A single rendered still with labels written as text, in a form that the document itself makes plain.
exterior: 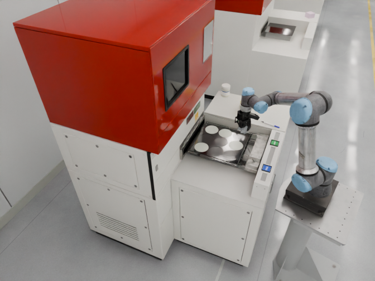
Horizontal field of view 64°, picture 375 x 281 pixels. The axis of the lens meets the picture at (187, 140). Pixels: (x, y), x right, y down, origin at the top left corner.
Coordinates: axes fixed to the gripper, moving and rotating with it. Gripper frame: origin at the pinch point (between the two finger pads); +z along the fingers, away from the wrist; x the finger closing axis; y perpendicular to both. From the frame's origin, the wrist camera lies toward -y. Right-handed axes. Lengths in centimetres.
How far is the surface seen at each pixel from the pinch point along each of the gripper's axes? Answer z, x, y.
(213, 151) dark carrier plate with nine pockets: 9.2, -2.1, 24.0
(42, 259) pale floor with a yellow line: 98, -38, 160
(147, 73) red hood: -71, 14, 72
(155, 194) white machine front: 11, 12, 74
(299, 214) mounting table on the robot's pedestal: 17, 62, 3
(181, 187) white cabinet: 22, 6, 54
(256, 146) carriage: 11.3, 7.0, -7.1
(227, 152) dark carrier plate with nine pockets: 9.2, 3.6, 15.7
